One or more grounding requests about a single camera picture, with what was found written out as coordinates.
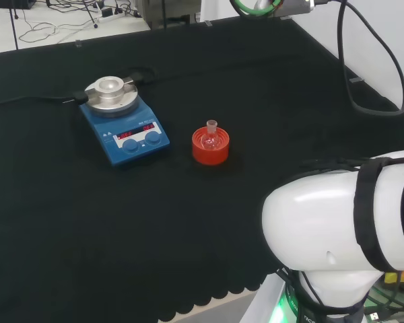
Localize black bench cloth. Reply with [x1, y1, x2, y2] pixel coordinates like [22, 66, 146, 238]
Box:
[0, 15, 404, 323]

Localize black heater power cable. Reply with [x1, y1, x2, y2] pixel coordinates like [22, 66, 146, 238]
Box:
[0, 96, 68, 106]

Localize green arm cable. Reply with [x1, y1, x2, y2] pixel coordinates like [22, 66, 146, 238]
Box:
[229, 0, 284, 17]

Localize blue-base heater with steel plate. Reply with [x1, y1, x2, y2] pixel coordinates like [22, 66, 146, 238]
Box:
[73, 69, 171, 168]

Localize orange-red ribbed flask ring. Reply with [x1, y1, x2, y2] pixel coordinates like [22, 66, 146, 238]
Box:
[191, 126, 230, 166]

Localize black tripod leg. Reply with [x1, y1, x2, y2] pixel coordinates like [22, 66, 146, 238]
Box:
[9, 0, 20, 50]

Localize clear glass round-bottom flask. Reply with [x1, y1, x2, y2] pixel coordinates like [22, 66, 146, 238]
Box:
[201, 120, 220, 151]

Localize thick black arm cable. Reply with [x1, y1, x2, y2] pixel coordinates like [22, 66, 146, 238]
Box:
[337, 0, 404, 117]

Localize white power strip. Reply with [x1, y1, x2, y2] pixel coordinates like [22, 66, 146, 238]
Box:
[97, 7, 144, 24]

